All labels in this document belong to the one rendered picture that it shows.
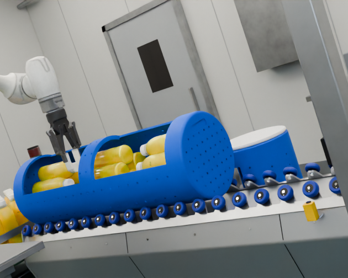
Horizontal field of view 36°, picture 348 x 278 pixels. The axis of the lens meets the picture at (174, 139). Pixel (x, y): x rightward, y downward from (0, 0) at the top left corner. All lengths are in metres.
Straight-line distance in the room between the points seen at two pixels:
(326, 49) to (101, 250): 1.20
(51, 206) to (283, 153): 0.89
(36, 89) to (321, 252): 1.18
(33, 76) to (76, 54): 5.14
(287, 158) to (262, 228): 0.57
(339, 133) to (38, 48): 6.83
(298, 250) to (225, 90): 4.24
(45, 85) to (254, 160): 0.82
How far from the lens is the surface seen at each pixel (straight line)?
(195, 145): 1.64
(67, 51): 7.32
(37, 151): 2.84
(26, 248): 1.68
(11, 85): 2.16
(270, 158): 2.02
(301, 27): 1.08
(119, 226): 1.90
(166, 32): 5.94
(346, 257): 1.49
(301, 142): 5.35
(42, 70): 2.06
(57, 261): 2.18
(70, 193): 1.96
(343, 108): 1.08
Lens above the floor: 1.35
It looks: 6 degrees down
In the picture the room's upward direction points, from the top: 19 degrees counter-clockwise
